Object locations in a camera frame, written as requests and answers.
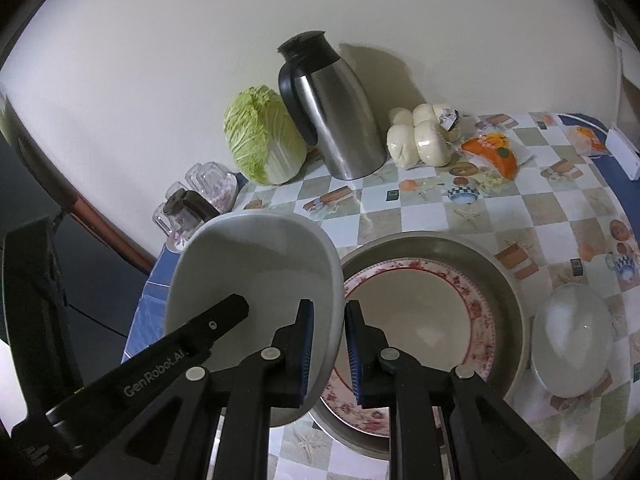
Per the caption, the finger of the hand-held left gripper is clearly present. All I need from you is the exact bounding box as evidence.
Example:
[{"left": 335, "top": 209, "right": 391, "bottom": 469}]
[{"left": 45, "top": 294, "right": 250, "bottom": 457}]

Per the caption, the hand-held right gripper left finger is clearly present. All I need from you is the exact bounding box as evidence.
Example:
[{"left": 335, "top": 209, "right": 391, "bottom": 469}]
[{"left": 70, "top": 299, "right": 316, "bottom": 480}]

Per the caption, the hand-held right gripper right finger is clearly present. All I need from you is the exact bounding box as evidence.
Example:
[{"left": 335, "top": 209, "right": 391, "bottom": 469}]
[{"left": 344, "top": 300, "right": 586, "bottom": 480}]

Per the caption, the pink floral rim plate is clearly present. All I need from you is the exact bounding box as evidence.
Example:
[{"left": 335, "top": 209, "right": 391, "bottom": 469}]
[{"left": 320, "top": 257, "right": 498, "bottom": 436}]

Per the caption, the large white bowl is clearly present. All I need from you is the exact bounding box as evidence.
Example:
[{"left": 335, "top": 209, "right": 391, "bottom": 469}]
[{"left": 165, "top": 212, "right": 346, "bottom": 428}]

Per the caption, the large stainless steel plate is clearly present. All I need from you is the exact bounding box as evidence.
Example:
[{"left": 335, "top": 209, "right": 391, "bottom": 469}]
[{"left": 310, "top": 232, "right": 528, "bottom": 461}]

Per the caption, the plain white plate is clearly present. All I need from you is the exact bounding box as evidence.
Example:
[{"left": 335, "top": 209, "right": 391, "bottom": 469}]
[{"left": 531, "top": 282, "right": 615, "bottom": 397}]

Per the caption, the clear glass mug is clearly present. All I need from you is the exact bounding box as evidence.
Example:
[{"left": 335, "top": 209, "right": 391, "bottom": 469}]
[{"left": 152, "top": 202, "right": 201, "bottom": 252}]

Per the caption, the brown-lidded glass jar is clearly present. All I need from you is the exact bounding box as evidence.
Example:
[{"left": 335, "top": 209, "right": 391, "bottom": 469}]
[{"left": 165, "top": 189, "right": 217, "bottom": 231}]

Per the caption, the pink print glass cup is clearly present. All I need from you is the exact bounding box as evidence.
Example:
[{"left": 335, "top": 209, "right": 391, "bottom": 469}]
[{"left": 185, "top": 161, "right": 238, "bottom": 213}]

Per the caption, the napa cabbage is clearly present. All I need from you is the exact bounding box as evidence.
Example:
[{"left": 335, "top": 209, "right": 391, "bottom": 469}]
[{"left": 223, "top": 85, "right": 308, "bottom": 186}]

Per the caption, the stainless steel thermos jug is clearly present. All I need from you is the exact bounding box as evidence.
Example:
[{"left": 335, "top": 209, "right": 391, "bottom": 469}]
[{"left": 277, "top": 31, "right": 388, "bottom": 181}]

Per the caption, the orange snack packet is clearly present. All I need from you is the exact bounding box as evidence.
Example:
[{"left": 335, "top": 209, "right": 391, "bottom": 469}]
[
  {"left": 565, "top": 125, "right": 608, "bottom": 157},
  {"left": 460, "top": 131, "right": 533, "bottom": 179}
]

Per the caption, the wrapped white steamed bun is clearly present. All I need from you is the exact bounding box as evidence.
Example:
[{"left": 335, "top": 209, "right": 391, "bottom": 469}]
[{"left": 432, "top": 102, "right": 461, "bottom": 132}]

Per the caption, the white power adapter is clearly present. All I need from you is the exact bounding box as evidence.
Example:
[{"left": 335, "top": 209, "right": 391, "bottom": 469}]
[{"left": 606, "top": 128, "right": 640, "bottom": 182}]

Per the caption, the thin black cable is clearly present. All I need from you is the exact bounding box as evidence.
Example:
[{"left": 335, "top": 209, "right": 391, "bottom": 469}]
[{"left": 65, "top": 302, "right": 128, "bottom": 338}]

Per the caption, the brown wooden rail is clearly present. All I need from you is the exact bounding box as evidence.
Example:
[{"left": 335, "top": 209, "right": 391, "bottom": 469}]
[{"left": 0, "top": 85, "right": 158, "bottom": 273}]

